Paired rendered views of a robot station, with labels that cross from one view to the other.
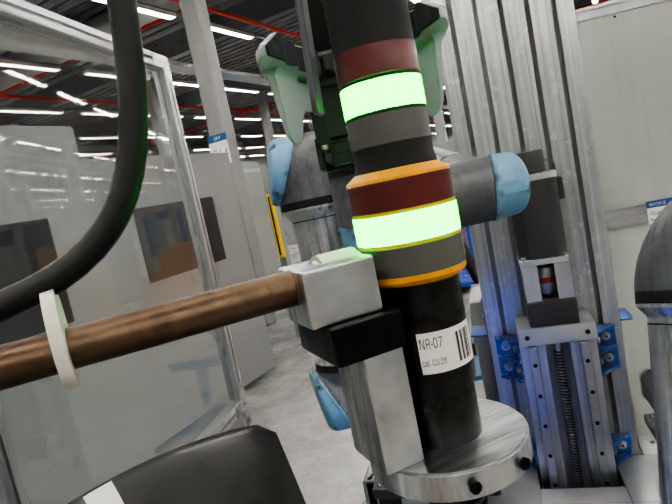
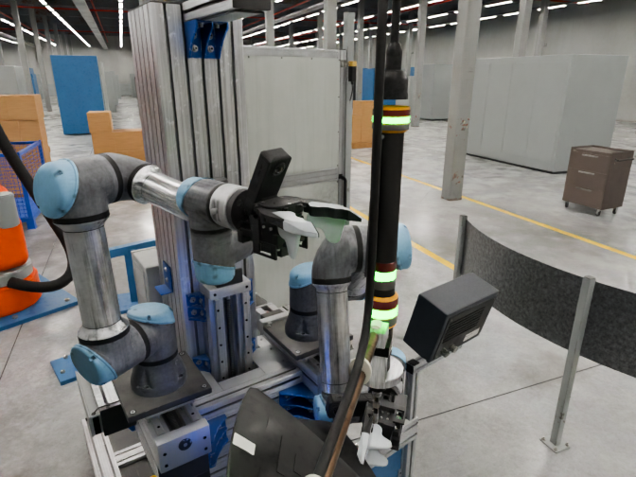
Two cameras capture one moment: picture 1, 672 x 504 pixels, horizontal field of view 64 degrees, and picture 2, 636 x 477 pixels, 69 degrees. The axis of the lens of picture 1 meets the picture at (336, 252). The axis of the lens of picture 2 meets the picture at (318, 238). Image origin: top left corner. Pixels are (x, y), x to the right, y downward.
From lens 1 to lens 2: 0.53 m
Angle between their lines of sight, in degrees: 51
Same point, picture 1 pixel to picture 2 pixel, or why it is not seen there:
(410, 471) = (387, 380)
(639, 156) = not seen: hidden behind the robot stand
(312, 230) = (89, 238)
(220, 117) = not seen: outside the picture
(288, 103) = (295, 243)
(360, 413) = (375, 368)
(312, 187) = (94, 206)
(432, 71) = (339, 229)
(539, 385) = (220, 322)
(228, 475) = (263, 412)
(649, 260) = (323, 265)
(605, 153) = not seen: hidden behind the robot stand
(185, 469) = (250, 415)
